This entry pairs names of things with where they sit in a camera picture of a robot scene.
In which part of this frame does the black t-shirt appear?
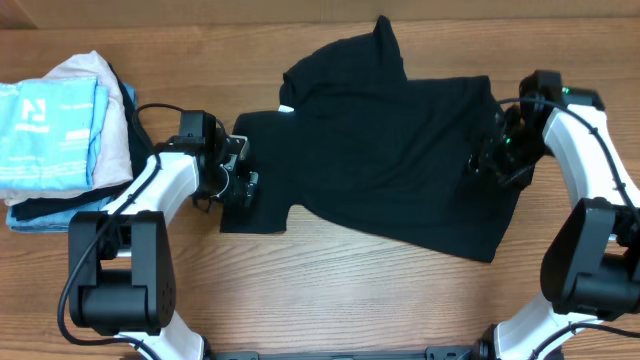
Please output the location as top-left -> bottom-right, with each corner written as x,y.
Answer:
221,17 -> 519,263

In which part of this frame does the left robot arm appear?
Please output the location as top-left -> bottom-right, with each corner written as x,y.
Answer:
57,110 -> 259,359

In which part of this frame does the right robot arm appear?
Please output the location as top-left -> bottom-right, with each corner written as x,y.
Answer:
463,70 -> 639,360

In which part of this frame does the black folded shirt in stack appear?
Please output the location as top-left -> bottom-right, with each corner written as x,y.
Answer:
11,64 -> 149,221

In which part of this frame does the beige folded shirt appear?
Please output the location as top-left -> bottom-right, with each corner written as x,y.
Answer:
1,51 -> 133,205

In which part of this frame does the light blue printed folded shirt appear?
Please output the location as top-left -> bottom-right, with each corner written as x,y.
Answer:
1,77 -> 109,192

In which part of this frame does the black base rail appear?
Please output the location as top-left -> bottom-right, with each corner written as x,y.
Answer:
204,344 -> 565,360

